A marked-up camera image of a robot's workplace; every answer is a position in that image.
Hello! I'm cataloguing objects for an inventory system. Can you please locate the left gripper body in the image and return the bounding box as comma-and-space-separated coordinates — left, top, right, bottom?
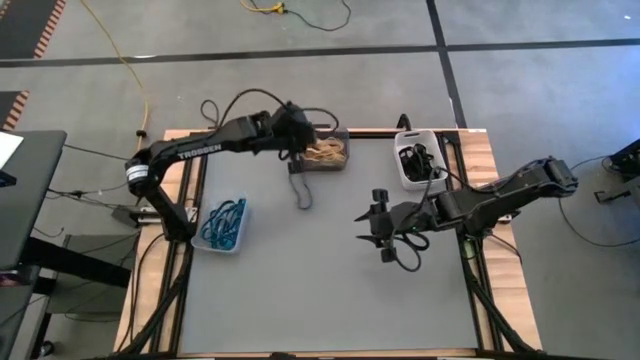
272, 102, 319, 159

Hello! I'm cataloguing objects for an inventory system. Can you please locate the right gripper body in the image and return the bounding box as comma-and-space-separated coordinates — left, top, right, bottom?
384, 201, 437, 236

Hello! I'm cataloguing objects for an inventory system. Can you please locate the thin black rubber band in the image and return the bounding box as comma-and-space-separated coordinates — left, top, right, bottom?
289, 169, 314, 210

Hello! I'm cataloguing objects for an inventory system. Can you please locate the wide black rubber band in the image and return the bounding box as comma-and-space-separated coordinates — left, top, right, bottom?
401, 153, 442, 184

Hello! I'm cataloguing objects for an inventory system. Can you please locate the narrow black rubber band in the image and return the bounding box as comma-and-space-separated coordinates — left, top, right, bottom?
407, 143, 437, 164

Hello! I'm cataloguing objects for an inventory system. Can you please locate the clear plastic basket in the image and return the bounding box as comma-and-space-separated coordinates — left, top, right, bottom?
190, 195, 250, 255

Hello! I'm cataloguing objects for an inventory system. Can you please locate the grey plastic basket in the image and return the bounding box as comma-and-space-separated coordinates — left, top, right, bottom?
298, 127, 351, 172

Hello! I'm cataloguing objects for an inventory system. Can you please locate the white plastic basket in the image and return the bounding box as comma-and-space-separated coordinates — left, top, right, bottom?
393, 129, 450, 192

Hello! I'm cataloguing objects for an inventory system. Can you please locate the grey table mat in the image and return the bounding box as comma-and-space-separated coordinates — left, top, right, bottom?
177, 135, 477, 352

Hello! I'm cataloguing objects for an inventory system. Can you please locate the black equipment box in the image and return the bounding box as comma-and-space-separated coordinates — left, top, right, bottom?
607, 138, 640, 182

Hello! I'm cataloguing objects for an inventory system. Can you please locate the black desk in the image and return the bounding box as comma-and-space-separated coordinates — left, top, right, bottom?
0, 130, 134, 289

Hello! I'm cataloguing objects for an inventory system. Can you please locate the white paper sheet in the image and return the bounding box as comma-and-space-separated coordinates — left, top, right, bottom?
0, 131, 25, 171

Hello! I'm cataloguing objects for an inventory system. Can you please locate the black mat with orange stripes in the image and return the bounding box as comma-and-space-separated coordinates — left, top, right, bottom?
0, 90, 32, 133

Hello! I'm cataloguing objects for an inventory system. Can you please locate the person in blue jeans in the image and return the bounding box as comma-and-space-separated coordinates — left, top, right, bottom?
0, 0, 68, 60

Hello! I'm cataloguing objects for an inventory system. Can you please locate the black right camera cable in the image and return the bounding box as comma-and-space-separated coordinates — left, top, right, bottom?
387, 167, 454, 274

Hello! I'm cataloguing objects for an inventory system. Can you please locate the black camera cable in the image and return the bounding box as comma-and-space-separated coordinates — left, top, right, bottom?
219, 88, 341, 136
387, 167, 454, 274

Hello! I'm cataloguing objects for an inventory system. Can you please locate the black left camera cable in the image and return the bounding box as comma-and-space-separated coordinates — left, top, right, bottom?
219, 88, 341, 136

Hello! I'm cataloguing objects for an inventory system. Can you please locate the black aluminium table frame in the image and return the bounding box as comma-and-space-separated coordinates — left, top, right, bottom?
114, 127, 544, 360

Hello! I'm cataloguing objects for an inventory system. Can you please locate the black cable loop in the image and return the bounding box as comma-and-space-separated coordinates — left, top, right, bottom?
199, 98, 221, 129

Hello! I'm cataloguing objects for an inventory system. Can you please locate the black floor cable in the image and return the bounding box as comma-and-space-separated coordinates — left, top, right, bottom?
282, 0, 354, 34
557, 154, 640, 249

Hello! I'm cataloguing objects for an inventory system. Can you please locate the yellow plug cable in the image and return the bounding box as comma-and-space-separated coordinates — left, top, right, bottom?
239, 0, 286, 15

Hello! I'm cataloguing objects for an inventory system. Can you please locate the long yellow cable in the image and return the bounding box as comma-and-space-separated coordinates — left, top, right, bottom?
78, 0, 151, 151

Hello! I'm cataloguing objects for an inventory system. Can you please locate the dark arm base plate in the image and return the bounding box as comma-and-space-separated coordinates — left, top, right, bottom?
111, 206, 166, 228

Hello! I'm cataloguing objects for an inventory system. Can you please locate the thin black cable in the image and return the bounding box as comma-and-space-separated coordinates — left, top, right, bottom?
63, 143, 136, 169

